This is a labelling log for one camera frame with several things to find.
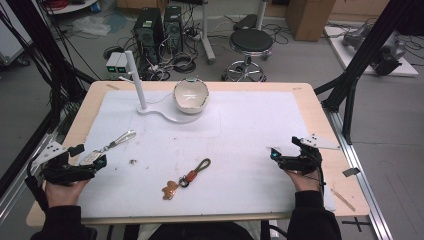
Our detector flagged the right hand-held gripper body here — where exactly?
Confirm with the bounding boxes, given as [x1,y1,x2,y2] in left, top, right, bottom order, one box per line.
[279,133,342,176]

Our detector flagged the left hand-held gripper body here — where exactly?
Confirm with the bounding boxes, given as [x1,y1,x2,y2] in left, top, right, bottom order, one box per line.
[30,140,102,187]

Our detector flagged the silver key ring with tag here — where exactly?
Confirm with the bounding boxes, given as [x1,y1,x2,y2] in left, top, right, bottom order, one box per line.
[78,129,138,167]

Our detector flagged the person's right hand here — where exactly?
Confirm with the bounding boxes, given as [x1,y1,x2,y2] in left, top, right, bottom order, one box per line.
[286,169,323,193]

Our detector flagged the person's left hand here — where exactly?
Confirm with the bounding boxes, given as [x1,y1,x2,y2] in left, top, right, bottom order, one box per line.
[44,179,92,210]

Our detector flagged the white table mat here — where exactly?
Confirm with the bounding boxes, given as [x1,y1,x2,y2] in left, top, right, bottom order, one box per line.
[77,89,337,220]

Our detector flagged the small grey metal piece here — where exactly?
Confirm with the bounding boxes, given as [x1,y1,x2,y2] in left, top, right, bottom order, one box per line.
[342,167,362,178]

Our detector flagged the thin wooden stick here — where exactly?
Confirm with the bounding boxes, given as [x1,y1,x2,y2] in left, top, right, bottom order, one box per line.
[330,187,357,213]

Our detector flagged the small white power box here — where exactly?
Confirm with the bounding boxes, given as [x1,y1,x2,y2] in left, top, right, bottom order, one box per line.
[105,51,130,75]

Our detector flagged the white ceramic bowl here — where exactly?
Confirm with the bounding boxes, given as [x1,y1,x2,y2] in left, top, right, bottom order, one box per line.
[172,77,211,115]

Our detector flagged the person's lap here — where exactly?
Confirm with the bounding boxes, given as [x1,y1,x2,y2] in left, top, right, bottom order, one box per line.
[138,221,264,240]

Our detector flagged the black round stool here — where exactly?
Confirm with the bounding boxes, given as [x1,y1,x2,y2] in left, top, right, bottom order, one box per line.
[221,27,275,83]

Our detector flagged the white board with equipment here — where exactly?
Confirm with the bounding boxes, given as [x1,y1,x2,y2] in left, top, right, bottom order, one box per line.
[323,18,420,78]

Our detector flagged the cardboard box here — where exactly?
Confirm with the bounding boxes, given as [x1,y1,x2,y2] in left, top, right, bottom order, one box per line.
[285,0,337,43]

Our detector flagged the clear plastic bag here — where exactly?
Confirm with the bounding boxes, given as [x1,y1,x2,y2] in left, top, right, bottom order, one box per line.
[71,15,112,37]

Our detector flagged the large black computer tower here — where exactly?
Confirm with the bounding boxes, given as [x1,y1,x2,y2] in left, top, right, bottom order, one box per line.
[132,7,165,66]

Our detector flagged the white desk leg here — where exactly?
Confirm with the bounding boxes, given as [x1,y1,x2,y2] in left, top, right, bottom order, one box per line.
[199,0,217,65]

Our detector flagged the slim black computer tower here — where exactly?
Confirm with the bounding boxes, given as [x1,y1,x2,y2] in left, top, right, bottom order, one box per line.
[163,5,185,55]

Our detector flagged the aluminium rail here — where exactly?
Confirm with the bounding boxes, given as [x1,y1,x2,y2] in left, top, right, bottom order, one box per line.
[323,108,395,240]

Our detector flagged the white stand with post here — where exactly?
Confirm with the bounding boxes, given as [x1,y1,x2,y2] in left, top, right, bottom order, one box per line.
[118,50,205,125]

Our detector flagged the brown keychain with bear charm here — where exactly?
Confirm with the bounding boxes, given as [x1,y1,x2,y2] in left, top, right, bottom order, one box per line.
[161,157,212,201]

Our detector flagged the black frame strut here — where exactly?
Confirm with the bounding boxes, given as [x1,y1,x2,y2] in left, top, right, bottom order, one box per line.
[0,0,98,131]
[313,0,424,146]

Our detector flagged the coiled black floor cables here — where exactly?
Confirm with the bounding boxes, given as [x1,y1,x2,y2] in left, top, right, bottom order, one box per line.
[171,53,198,75]

